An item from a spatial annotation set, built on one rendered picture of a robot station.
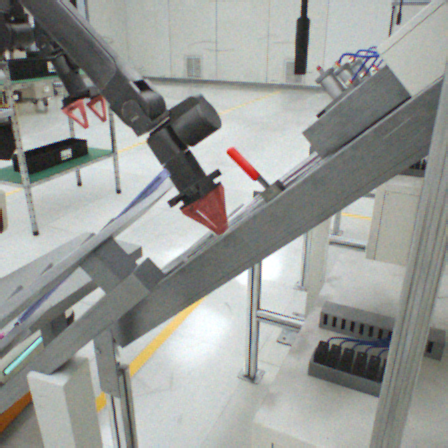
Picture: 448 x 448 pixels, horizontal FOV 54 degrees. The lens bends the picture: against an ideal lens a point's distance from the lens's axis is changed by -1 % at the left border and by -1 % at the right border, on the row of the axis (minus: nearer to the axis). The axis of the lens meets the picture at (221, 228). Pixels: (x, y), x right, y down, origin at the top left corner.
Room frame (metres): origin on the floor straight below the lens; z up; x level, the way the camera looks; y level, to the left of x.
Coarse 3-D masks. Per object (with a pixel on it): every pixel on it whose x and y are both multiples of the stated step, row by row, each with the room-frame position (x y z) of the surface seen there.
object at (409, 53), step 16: (416, 16) 0.51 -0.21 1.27; (432, 16) 0.51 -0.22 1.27; (400, 32) 0.52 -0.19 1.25; (416, 32) 0.51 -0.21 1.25; (432, 32) 0.50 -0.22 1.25; (384, 48) 0.53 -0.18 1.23; (400, 48) 0.52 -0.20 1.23; (416, 48) 0.51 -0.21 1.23; (432, 48) 0.50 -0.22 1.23; (400, 64) 0.52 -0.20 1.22; (416, 64) 0.51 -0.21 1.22; (432, 64) 0.50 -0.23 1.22; (400, 80) 0.52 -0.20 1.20; (416, 80) 0.51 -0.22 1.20; (432, 80) 0.50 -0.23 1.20
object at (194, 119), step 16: (192, 96) 0.72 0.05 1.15; (128, 112) 0.73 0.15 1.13; (144, 112) 0.72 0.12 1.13; (176, 112) 0.72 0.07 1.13; (192, 112) 0.71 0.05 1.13; (208, 112) 0.72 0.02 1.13; (144, 128) 0.72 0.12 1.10; (176, 128) 0.72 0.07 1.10; (192, 128) 0.70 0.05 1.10; (208, 128) 0.70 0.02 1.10; (192, 144) 0.72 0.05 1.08
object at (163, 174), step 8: (160, 176) 0.54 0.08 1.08; (168, 176) 0.54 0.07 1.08; (152, 184) 0.54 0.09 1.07; (160, 184) 0.54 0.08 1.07; (144, 192) 0.54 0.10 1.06; (152, 192) 0.54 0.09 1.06; (136, 200) 0.55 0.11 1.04; (128, 208) 0.55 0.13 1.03; (72, 272) 0.59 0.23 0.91; (64, 280) 0.59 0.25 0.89; (56, 288) 0.60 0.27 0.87; (48, 296) 0.61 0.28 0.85; (32, 304) 0.62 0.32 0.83; (40, 304) 0.61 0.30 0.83; (32, 312) 0.62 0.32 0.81; (24, 320) 0.63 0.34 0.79; (0, 336) 0.65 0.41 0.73
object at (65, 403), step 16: (64, 368) 0.47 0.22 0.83; (80, 368) 0.47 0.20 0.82; (32, 384) 0.45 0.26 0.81; (48, 384) 0.44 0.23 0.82; (64, 384) 0.44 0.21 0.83; (80, 384) 0.47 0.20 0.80; (48, 400) 0.44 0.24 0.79; (64, 400) 0.44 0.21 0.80; (80, 400) 0.46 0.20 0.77; (48, 416) 0.45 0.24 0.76; (64, 416) 0.44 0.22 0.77; (80, 416) 0.46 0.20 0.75; (96, 416) 0.49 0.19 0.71; (48, 432) 0.45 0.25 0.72; (64, 432) 0.44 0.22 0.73; (80, 432) 0.45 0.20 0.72; (96, 432) 0.48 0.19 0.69
